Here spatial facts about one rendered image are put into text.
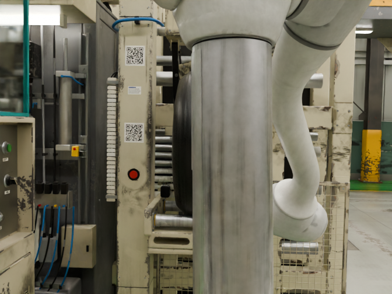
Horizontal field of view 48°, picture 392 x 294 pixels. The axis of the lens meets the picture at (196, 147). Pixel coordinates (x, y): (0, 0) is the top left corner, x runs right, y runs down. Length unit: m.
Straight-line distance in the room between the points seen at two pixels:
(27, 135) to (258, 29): 1.08
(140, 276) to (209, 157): 1.30
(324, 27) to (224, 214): 0.30
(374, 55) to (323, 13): 10.21
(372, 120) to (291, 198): 9.77
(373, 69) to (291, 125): 9.99
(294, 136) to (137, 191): 0.98
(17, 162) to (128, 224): 0.50
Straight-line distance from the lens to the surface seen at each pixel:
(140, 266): 1.77
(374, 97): 10.74
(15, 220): 1.52
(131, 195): 1.71
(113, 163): 1.72
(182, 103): 1.51
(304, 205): 0.98
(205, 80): 0.52
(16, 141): 1.49
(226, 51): 0.52
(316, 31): 0.66
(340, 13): 0.65
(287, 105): 0.78
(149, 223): 1.60
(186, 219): 1.62
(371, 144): 10.70
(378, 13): 7.49
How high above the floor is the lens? 1.26
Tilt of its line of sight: 3 degrees down
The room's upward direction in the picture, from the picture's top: 1 degrees clockwise
